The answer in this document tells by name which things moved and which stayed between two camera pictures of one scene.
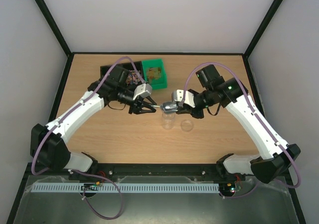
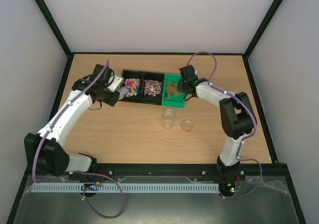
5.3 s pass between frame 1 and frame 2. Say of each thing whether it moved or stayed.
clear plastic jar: stayed
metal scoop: moved
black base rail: stayed
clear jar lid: stayed
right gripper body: moved
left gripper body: moved
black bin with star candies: moved
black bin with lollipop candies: moved
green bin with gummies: moved
